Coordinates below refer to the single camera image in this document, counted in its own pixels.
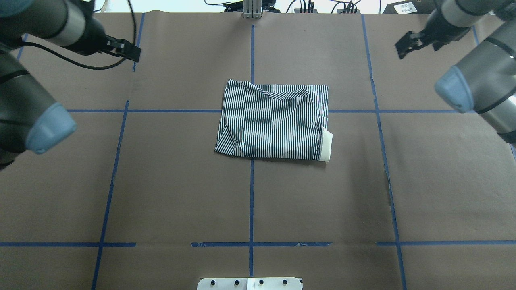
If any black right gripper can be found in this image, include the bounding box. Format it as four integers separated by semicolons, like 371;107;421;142
395;9;471;60

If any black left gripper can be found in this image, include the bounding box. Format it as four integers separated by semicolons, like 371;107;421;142
64;15;141;63

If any blue white striped polo shirt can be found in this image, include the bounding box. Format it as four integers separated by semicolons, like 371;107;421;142
214;79;333;162

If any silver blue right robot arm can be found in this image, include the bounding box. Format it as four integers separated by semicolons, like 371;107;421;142
395;0;516;145

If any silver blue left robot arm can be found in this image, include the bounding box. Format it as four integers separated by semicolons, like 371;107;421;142
0;0;141;170

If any black box with white label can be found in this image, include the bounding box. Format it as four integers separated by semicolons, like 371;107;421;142
382;0;437;15

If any far grey orange USB hub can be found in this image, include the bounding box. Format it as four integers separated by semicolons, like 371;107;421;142
293;0;316;14

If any aluminium frame post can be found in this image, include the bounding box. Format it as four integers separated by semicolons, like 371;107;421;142
243;0;263;19

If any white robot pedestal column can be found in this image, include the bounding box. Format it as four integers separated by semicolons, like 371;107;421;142
197;277;304;290

